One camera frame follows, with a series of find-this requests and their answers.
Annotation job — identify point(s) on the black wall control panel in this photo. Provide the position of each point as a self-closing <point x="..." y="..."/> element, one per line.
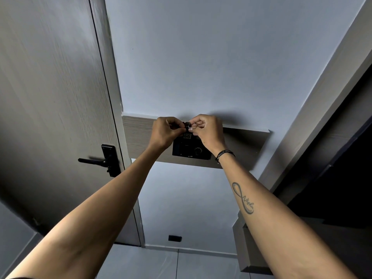
<point x="186" y="149"/>

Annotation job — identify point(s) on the person's right forearm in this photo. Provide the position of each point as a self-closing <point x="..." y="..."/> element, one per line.
<point x="276" y="229"/>

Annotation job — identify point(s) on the black television screen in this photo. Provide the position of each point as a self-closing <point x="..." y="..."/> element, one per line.
<point x="348" y="177"/>

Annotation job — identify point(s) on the person's left forearm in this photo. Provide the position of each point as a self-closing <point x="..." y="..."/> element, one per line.
<point x="96" y="220"/>

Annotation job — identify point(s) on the wooden wall panel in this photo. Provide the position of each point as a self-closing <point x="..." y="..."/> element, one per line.
<point x="250" y="146"/>

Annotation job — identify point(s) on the grey wooden door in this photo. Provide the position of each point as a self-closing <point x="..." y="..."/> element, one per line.
<point x="52" y="84"/>

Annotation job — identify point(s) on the person's left hand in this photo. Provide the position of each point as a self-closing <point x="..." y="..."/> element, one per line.
<point x="164" y="135"/>

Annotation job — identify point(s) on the black wall socket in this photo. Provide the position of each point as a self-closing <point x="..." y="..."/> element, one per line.
<point x="175" y="238"/>

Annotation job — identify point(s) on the person's right hand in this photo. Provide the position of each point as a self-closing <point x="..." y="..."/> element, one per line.
<point x="209" y="133"/>

